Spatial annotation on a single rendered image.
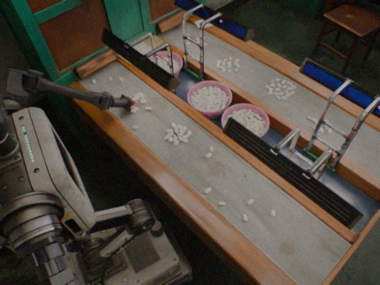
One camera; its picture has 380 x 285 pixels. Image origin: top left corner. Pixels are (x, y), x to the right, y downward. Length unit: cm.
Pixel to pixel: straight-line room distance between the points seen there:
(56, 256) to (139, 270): 92
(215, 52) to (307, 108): 75
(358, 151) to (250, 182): 62
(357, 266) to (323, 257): 90
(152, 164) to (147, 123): 31
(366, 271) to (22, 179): 209
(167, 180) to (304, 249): 70
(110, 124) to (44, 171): 102
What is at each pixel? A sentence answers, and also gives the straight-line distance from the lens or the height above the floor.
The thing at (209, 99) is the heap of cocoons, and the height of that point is 74.
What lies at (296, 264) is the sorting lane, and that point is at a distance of 144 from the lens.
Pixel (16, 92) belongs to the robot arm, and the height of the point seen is 135.
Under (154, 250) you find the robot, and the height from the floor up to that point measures 48.
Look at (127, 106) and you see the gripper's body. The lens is 182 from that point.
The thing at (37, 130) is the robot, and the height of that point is 145.
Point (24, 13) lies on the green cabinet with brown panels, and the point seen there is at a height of 129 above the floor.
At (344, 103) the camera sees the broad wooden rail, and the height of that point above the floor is 76.
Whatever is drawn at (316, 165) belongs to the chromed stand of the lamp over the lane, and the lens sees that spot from 121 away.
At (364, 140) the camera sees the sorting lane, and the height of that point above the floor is 74.
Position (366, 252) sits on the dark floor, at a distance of 244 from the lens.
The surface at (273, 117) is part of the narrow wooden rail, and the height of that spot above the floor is 76.
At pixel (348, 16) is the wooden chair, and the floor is 46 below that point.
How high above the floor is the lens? 208
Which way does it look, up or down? 54 degrees down
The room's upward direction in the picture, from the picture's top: 4 degrees counter-clockwise
